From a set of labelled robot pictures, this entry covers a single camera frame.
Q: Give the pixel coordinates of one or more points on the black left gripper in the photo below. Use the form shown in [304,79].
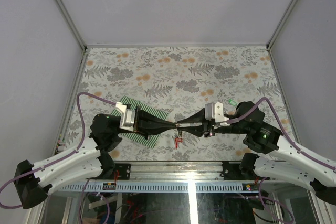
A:
[145,122]

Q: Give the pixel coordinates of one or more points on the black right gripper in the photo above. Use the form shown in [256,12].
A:
[207,128]

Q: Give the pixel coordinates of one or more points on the red keyring fob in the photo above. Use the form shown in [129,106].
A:
[177,141]

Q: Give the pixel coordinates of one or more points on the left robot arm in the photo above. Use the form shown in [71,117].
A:
[89,159]

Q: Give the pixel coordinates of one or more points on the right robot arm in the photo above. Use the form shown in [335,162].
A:
[273,154]

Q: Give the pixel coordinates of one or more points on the green striped cloth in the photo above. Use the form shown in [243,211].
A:
[152,141]

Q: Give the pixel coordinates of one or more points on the green key tag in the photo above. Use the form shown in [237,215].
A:
[230,101]

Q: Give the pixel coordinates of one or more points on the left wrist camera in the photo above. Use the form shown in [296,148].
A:
[127,116]

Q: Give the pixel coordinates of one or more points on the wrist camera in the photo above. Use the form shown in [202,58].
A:
[215,112]
[127,116]

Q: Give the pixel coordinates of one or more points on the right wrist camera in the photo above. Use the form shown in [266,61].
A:
[215,112]

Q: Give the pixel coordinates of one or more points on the aluminium front rail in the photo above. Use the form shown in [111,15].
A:
[170,169]

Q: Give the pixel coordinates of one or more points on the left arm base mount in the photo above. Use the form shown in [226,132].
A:
[122,171]

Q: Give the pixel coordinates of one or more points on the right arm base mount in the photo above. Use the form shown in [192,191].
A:
[231,171]

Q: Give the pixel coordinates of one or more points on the slotted cable duct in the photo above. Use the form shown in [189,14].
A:
[133,187]

